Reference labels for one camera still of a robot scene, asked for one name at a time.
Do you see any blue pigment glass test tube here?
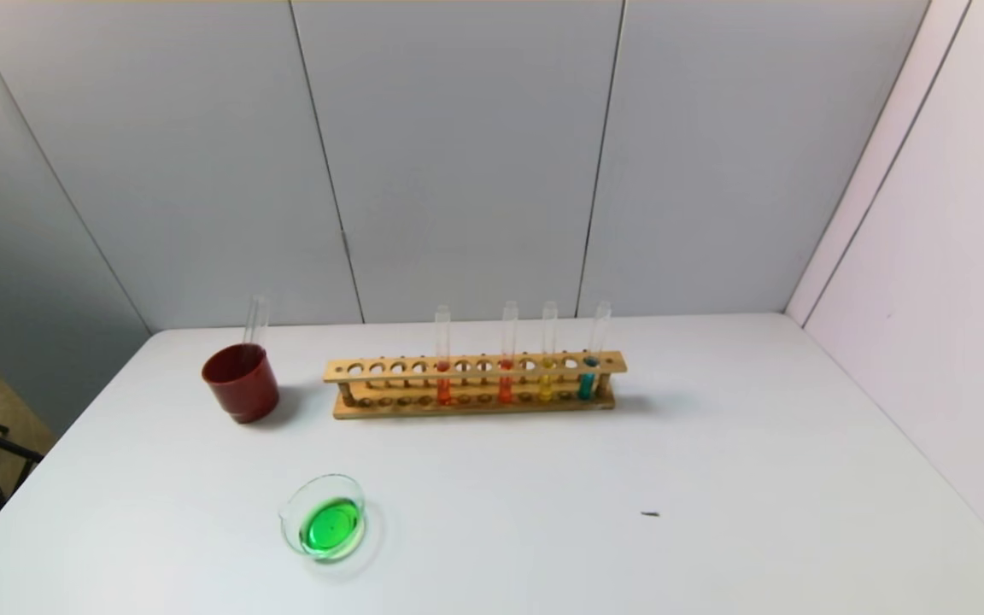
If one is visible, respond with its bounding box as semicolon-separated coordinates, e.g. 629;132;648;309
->
577;300;613;401
244;296;269;364

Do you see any orange pigment glass test tube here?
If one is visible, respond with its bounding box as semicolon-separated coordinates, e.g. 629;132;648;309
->
434;304;452;407
497;300;518;405

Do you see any yellow pigment glass test tube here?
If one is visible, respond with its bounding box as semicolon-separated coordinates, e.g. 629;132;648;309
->
538;300;559;403

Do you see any wooden test tube rack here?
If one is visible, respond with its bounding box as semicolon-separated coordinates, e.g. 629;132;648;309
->
322;350;629;420

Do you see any clear glass beaker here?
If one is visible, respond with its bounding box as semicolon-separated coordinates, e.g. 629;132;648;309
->
277;474;369;563

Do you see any dark red plastic cup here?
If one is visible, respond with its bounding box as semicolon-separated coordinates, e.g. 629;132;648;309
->
201;343;280;425

